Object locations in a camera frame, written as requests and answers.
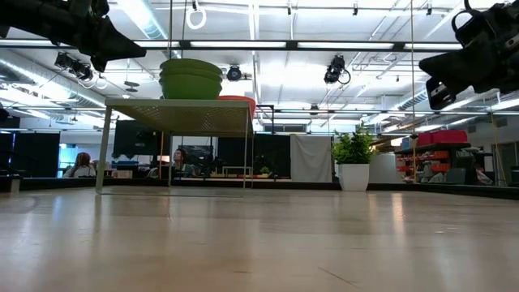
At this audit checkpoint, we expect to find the silver ventilation duct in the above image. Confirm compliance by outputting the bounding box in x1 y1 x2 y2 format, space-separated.
0 50 109 109

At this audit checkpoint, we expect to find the grey cloth panel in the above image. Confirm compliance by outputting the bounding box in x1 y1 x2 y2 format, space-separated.
290 134 334 183

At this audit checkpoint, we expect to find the black aluminium table frame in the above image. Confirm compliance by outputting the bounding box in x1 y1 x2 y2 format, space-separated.
0 174 519 200

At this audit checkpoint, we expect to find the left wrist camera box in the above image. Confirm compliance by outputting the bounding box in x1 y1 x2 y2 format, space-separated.
89 54 109 74

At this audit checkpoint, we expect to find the black overhead frame beam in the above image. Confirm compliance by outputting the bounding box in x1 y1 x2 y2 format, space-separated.
0 38 467 52

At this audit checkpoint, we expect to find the floral mini bowl green outside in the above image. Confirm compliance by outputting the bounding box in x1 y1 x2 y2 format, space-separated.
161 75 223 101
159 58 224 75
159 67 224 84

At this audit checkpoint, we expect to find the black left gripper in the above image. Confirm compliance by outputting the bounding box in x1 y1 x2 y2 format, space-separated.
48 0 147 60

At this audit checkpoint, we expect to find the red storage box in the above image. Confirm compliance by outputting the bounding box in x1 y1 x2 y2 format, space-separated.
417 129 470 146

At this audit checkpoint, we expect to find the black hanging cable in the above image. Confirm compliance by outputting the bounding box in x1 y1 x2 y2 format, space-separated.
163 0 176 62

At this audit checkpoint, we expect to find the thin hanging cord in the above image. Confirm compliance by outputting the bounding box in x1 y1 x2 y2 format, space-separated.
410 0 416 141

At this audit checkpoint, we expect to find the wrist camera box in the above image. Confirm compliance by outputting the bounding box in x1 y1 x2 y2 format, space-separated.
89 54 109 74
425 76 457 111

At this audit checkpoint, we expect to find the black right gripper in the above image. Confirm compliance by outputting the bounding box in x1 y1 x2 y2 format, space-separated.
418 2 519 94

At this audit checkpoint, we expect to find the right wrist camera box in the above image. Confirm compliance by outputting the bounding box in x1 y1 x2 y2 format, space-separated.
425 76 457 111

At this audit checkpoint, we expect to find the black monitor screen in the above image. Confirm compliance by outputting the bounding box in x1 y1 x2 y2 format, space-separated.
112 119 171 158

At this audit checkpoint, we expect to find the artificial plant in white pot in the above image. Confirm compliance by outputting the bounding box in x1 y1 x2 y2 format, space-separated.
331 122 377 192

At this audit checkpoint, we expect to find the white hanging ring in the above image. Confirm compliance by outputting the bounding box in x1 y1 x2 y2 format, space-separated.
186 6 208 31

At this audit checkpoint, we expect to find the person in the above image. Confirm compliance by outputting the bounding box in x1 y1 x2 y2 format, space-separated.
62 152 97 178
172 148 195 178

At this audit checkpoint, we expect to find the storage shelving rack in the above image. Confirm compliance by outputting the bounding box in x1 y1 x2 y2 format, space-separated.
393 141 474 186

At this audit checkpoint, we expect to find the black ceiling track light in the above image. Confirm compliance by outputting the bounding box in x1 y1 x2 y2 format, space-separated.
225 64 243 83
54 51 95 82
323 54 352 86

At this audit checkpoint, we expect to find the black partition panel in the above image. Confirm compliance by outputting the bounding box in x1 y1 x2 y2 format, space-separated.
11 131 62 178
217 133 291 179

